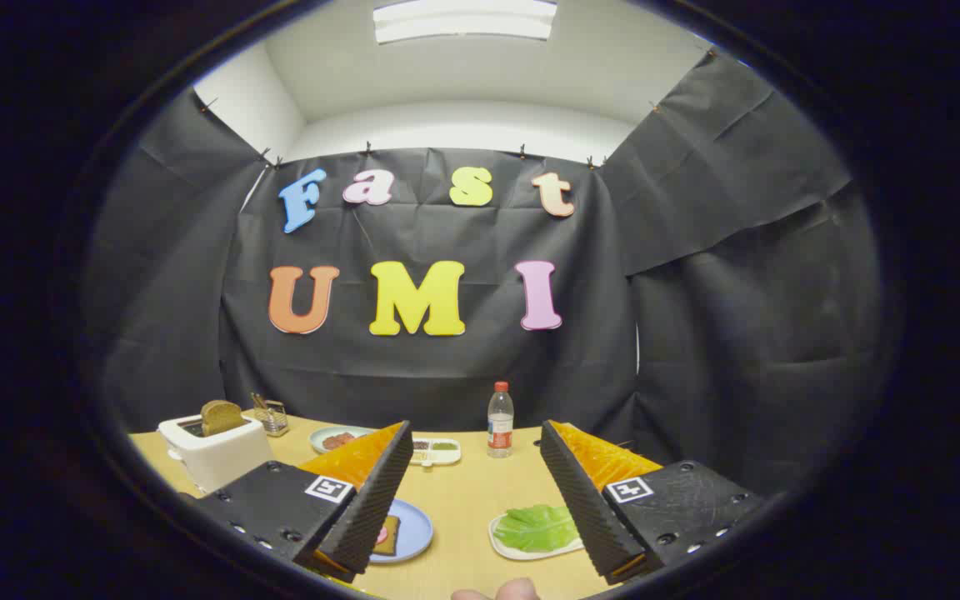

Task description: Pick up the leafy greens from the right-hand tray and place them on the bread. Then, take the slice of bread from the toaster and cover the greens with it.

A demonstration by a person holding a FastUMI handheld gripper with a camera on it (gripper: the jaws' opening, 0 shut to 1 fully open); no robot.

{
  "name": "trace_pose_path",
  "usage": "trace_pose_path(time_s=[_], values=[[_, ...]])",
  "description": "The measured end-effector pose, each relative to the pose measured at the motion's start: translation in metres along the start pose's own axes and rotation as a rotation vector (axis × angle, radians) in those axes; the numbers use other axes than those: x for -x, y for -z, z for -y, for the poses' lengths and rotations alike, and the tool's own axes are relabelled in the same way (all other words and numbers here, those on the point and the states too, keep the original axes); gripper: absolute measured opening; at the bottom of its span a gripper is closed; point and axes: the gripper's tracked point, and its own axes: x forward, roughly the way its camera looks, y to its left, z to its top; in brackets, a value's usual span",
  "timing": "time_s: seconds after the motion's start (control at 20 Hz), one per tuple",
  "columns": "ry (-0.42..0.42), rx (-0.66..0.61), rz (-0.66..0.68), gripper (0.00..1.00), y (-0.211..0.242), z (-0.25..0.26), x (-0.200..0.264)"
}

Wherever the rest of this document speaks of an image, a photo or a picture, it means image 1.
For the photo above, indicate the square brown toast slice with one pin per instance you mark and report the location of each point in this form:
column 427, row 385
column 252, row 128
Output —
column 392, row 535

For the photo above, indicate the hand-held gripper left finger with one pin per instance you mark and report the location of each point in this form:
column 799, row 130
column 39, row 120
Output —
column 372, row 508

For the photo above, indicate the white square plate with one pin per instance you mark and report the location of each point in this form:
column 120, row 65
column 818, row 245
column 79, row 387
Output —
column 522, row 552

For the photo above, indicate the white divided condiment dish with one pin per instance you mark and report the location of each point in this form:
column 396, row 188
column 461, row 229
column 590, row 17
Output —
column 438, row 459

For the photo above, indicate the clear red-capped water bottle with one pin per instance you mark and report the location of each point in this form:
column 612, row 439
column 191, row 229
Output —
column 500, row 429

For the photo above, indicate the dark red meat slice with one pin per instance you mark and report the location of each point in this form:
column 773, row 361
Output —
column 332, row 442

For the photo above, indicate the blue plate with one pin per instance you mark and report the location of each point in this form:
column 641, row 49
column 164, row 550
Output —
column 415, row 529

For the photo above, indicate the ceiling light panel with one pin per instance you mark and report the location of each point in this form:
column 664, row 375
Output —
column 463, row 21

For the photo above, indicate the green lettuce leaf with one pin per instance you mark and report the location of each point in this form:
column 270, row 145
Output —
column 534, row 529

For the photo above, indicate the pale green plate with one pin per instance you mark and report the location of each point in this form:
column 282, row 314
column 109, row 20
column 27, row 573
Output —
column 318, row 435

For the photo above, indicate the brown bread slice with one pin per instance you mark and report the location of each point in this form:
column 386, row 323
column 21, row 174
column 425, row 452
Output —
column 222, row 417

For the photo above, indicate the white toaster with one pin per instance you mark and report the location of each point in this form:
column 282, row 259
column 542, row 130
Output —
column 222, row 462

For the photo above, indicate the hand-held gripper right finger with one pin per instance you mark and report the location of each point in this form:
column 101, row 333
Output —
column 584, row 508

